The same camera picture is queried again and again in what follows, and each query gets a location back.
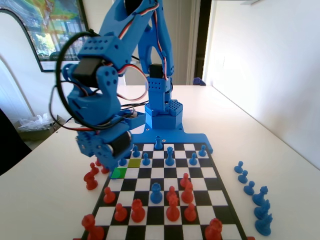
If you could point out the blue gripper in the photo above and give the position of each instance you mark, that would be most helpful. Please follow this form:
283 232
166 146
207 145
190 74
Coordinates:
119 147

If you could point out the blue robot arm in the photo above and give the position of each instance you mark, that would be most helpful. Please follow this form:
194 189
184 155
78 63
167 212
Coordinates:
156 98

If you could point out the red pawn chess piece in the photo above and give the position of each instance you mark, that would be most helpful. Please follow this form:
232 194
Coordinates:
120 215
105 171
109 197
185 182
93 168
171 193
190 214

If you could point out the red bishop chess piece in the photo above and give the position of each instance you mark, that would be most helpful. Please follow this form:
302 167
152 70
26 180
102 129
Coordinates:
98 163

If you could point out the blue pawn chess piece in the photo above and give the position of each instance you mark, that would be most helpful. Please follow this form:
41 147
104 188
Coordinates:
122 163
202 152
135 152
192 160
243 178
239 168
249 190
145 162

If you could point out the blue rook chess piece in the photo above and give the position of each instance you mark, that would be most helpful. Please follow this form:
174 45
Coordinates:
157 144
156 196

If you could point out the blue queen chess piece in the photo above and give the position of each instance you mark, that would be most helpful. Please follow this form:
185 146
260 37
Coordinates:
169 160

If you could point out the red rook chess piece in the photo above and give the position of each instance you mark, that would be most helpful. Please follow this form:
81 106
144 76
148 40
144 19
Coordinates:
93 231
213 231

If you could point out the red queen chess piece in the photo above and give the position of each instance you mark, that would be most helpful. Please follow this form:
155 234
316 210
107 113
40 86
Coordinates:
173 212

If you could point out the blue board mounting plate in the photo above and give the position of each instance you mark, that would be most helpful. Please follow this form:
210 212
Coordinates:
190 137

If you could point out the blue bishop chess piece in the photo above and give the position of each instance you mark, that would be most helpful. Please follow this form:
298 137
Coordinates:
260 198

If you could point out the blue knight chess piece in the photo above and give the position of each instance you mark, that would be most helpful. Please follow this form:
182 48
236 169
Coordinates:
262 212
263 226

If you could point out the black white chessboard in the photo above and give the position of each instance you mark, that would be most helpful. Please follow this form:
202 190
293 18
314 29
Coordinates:
160 175

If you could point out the cardboard box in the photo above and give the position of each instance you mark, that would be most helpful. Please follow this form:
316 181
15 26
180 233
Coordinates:
32 135

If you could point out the clear plastic bag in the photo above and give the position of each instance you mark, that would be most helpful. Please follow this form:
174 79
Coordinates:
37 122

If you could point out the white curved furniture panel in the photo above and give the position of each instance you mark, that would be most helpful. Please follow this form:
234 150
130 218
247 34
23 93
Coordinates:
10 95

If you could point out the small blue printed part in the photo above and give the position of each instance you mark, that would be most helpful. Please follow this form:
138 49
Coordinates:
198 82

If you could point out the black framed wall poster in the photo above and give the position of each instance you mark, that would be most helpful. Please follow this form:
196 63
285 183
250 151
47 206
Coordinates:
37 37

